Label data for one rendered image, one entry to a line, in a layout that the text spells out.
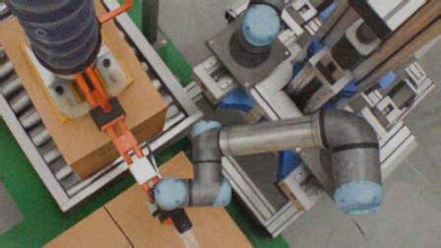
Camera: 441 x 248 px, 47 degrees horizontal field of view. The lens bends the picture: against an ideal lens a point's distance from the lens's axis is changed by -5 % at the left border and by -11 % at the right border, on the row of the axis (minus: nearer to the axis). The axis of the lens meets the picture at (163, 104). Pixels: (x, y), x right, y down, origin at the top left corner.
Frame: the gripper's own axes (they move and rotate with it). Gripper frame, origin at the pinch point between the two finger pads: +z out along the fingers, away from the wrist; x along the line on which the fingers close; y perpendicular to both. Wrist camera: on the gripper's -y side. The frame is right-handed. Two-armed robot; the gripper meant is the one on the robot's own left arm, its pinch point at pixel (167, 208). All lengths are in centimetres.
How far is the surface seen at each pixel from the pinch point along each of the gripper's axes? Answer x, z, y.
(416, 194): -131, 107, -70
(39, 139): 26, 54, 55
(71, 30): 0, -39, 50
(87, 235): 30, 54, 9
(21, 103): 26, 54, 73
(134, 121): -7.3, 13.4, 31.8
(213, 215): -19, 54, -11
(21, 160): 44, 109, 65
